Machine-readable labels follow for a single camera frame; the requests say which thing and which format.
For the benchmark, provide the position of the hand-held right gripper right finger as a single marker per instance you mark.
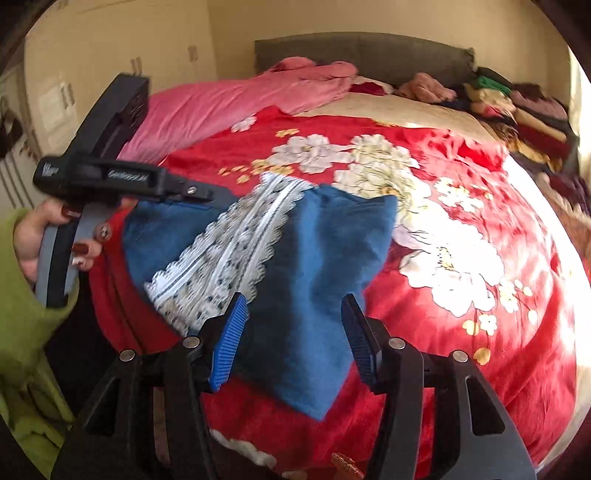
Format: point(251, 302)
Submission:
point(362, 344)

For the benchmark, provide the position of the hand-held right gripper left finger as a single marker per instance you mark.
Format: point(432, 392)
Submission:
point(228, 341)

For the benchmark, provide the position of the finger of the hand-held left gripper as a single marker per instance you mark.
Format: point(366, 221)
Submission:
point(198, 191)

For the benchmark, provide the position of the blue denim garment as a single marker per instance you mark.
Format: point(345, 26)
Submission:
point(314, 277)

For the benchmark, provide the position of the person's left forearm green sleeve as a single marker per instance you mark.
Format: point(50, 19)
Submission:
point(23, 323)

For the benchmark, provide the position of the person's left hand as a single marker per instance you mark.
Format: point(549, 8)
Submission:
point(32, 240)

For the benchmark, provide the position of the pink quilt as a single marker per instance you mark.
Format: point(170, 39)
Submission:
point(207, 106)

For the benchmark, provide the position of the red floral blanket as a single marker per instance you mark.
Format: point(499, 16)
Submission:
point(461, 369)

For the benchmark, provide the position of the cream wardrobe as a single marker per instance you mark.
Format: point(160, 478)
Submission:
point(92, 55)

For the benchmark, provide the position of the orange glittery object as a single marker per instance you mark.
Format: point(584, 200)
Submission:
point(346, 466)

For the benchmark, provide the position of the dark red garment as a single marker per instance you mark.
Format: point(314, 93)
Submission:
point(369, 86)

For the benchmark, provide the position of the grey padded headboard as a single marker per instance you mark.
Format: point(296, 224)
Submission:
point(369, 55)

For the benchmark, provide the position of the pink fuzzy garment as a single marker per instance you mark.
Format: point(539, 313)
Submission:
point(427, 87)

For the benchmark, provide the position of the purple crumpled garment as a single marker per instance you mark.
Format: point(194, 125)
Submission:
point(570, 191)

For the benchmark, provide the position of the pile of folded clothes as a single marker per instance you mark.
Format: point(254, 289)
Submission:
point(531, 120)

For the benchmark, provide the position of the light curtain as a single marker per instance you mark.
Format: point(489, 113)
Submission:
point(579, 92)

